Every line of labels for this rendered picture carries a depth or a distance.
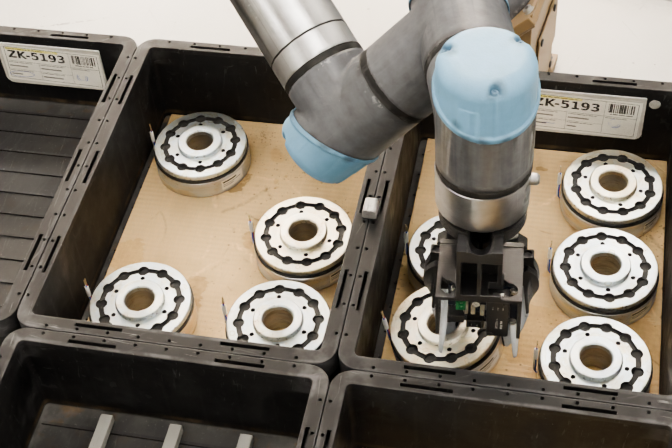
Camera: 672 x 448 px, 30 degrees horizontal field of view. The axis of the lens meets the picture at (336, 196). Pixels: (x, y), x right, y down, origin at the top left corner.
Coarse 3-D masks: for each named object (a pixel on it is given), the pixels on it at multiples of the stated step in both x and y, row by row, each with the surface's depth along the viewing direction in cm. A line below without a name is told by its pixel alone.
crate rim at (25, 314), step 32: (128, 96) 133; (96, 160) 127; (64, 224) 121; (352, 224) 119; (352, 256) 116; (32, 288) 116; (352, 288) 114; (32, 320) 114; (64, 320) 114; (224, 352) 110; (256, 352) 110; (288, 352) 110; (320, 352) 109
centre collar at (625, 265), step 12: (588, 252) 123; (600, 252) 123; (612, 252) 123; (624, 252) 123; (588, 264) 122; (624, 264) 122; (588, 276) 121; (600, 276) 121; (612, 276) 121; (624, 276) 121
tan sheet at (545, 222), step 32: (544, 160) 137; (416, 192) 135; (544, 192) 133; (416, 224) 132; (544, 224) 130; (544, 256) 128; (544, 288) 125; (544, 320) 122; (640, 320) 122; (384, 352) 121
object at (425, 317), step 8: (424, 312) 117; (432, 312) 117; (424, 320) 116; (464, 320) 115; (424, 328) 116; (456, 328) 115; (464, 328) 115; (424, 336) 115; (432, 336) 115; (448, 336) 114; (456, 336) 114; (432, 344) 115; (448, 344) 114
